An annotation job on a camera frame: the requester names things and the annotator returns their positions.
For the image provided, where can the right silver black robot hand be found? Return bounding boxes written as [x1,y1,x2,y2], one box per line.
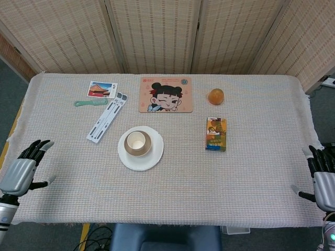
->
[291,145,335,212]

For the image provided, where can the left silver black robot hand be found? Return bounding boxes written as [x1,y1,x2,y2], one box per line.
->
[0,139,57,197]

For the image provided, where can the white paper cup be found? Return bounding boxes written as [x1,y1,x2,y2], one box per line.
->
[126,131,147,153]

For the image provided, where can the beige bowl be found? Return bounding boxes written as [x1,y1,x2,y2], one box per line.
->
[124,130,153,157]

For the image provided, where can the white paper plate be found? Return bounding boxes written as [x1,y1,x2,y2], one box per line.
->
[117,125,165,172]

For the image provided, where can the clear plastic box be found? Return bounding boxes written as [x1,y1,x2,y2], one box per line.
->
[221,225,251,235]

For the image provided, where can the green plastic comb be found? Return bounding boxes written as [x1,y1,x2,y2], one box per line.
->
[74,99,109,107]

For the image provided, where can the pale blue folding stand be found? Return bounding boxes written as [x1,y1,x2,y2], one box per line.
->
[86,92,129,144]

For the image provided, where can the white woven tablecloth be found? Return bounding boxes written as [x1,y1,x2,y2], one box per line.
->
[0,72,330,228]

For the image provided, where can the palace photo postcard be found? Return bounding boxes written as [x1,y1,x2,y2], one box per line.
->
[86,80,119,99]

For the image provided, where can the colourful printed carton box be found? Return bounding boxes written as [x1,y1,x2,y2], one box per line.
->
[205,117,227,152]

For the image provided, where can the orange fruit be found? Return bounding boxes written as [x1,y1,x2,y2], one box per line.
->
[208,88,225,106]

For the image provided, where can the blue chair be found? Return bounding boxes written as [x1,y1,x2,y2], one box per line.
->
[109,223,222,251]

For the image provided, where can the cartoon girl mouse pad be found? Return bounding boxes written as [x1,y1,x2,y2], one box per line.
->
[138,76,194,113]

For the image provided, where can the beige woven folding screen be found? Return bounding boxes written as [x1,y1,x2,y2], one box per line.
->
[0,0,335,92]

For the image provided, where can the black floor cables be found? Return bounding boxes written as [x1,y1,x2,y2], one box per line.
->
[73,226,113,251]

